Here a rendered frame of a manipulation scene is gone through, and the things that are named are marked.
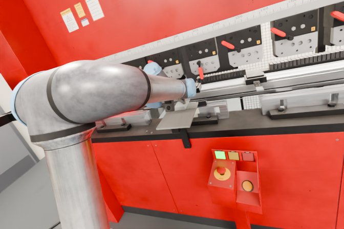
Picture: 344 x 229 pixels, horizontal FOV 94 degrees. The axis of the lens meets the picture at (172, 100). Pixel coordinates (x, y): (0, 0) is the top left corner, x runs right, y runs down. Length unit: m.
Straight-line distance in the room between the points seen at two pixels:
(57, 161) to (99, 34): 0.86
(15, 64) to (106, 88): 1.13
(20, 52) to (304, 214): 1.94
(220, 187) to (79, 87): 0.67
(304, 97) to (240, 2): 0.55
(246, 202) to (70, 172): 0.67
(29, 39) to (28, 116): 1.07
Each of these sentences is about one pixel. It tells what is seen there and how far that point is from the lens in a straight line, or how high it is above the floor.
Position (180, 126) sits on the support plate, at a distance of 0.79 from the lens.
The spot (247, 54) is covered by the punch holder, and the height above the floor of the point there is 1.22.
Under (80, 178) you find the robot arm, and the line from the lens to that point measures 0.40.
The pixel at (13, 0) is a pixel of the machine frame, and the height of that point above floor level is 1.86.
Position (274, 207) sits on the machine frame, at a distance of 1.33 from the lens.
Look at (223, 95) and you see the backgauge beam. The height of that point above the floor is 0.91.
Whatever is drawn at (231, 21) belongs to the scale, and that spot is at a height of 1.39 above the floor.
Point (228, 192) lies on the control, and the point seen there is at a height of 0.76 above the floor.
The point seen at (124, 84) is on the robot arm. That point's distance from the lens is 0.29.
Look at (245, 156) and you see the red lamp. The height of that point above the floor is 0.82.
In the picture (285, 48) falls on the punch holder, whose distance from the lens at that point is 0.90.
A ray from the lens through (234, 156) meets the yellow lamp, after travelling 0.86.
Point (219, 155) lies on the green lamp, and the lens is 0.87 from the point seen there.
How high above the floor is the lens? 1.39
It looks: 20 degrees down
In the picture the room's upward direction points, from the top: 17 degrees counter-clockwise
